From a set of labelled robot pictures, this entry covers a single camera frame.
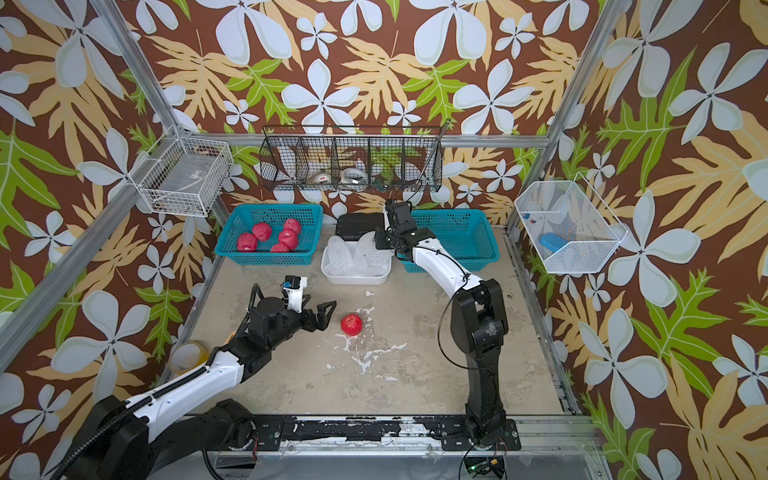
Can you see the black plastic case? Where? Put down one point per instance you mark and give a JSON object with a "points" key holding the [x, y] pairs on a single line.
{"points": [[352, 226]]}

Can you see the blue object in basket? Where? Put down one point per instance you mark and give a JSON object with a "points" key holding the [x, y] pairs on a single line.
{"points": [[552, 242]]}

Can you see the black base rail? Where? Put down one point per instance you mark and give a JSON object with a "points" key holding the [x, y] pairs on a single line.
{"points": [[446, 433]]}

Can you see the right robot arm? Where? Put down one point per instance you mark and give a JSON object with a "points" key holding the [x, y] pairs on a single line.
{"points": [[478, 322]]}

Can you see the tape roll in wire basket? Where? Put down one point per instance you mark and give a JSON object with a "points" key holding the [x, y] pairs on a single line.
{"points": [[321, 179]]}

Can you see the white item in wire basket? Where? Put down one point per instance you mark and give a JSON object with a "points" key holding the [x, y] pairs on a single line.
{"points": [[354, 176]]}

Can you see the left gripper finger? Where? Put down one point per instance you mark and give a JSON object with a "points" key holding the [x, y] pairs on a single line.
{"points": [[254, 310], [318, 319]]}

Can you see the yellow tape roll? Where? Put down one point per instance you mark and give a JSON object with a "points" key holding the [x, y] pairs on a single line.
{"points": [[187, 356]]}

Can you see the removed foam net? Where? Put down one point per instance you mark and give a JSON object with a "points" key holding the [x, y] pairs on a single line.
{"points": [[367, 255], [340, 260]]}

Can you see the white wire basket right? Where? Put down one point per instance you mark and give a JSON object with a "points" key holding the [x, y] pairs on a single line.
{"points": [[577, 212]]}

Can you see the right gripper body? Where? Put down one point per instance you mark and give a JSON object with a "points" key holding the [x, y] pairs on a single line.
{"points": [[388, 239]]}

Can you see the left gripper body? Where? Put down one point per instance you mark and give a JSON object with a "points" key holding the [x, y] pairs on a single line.
{"points": [[292, 323]]}

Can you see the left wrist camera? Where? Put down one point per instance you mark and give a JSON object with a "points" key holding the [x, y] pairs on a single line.
{"points": [[293, 289]]}

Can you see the teal plastic basket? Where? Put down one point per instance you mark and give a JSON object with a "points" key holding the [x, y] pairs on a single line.
{"points": [[244, 217], [465, 234]]}

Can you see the white rectangular tub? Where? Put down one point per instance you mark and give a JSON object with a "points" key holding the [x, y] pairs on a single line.
{"points": [[358, 276]]}

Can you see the right teal plastic basket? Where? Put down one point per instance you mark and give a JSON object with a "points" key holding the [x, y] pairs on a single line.
{"points": [[465, 234]]}

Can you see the white wire basket left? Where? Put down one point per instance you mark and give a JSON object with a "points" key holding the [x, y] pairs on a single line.
{"points": [[182, 174]]}

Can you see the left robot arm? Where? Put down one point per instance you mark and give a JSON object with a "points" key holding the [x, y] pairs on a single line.
{"points": [[131, 439]]}

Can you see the left teal plastic basket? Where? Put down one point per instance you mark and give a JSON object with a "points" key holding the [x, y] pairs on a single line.
{"points": [[244, 217]]}

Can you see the white wire basket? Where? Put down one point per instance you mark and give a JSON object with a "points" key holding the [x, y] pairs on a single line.
{"points": [[577, 212], [182, 174]]}

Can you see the black wire wall basket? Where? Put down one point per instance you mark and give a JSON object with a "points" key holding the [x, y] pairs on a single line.
{"points": [[395, 158]]}

